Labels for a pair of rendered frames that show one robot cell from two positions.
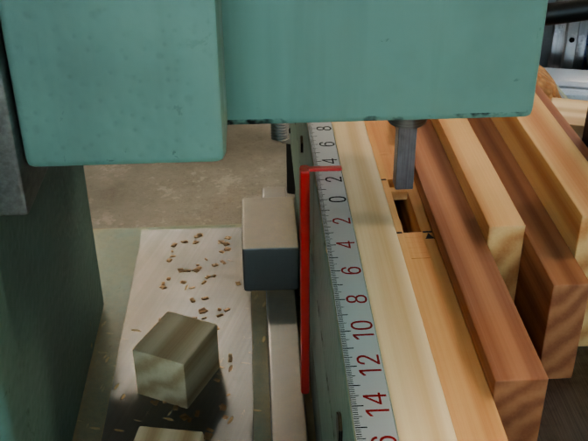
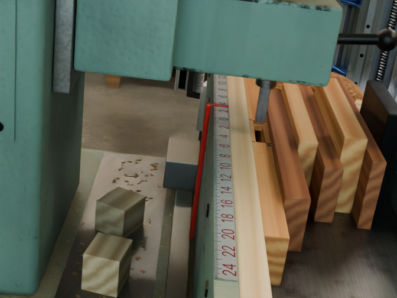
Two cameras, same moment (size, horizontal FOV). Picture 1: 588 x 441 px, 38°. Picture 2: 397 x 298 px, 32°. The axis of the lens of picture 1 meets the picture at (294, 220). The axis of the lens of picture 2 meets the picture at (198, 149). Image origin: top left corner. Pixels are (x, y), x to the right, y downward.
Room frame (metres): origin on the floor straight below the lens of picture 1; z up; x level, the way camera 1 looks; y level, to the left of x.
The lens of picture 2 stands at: (-0.23, -0.01, 1.18)
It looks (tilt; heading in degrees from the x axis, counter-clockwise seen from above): 24 degrees down; 1
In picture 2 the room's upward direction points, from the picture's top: 7 degrees clockwise
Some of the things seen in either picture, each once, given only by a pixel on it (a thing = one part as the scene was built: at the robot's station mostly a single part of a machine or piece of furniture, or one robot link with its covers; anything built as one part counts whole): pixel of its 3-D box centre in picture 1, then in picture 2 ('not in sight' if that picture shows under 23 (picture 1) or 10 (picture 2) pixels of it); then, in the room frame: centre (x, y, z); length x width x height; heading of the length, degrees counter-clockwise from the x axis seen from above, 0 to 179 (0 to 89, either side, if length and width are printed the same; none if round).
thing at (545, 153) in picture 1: (537, 194); (332, 138); (0.39, -0.13, 0.94); 0.16 x 0.02 x 0.07; 3
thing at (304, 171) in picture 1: (319, 287); (207, 174); (0.38, -0.01, 0.89); 0.02 x 0.01 x 0.14; 93
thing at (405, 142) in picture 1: (405, 140); (263, 96); (0.38, -0.05, 0.97); 0.01 x 0.01 x 0.05; 3
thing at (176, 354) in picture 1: (177, 359); (120, 212); (0.41, 0.07, 0.82); 0.04 x 0.03 x 0.03; 156
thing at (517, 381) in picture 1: (447, 250); (279, 158); (0.36, -0.08, 0.92); 0.25 x 0.02 x 0.05; 3
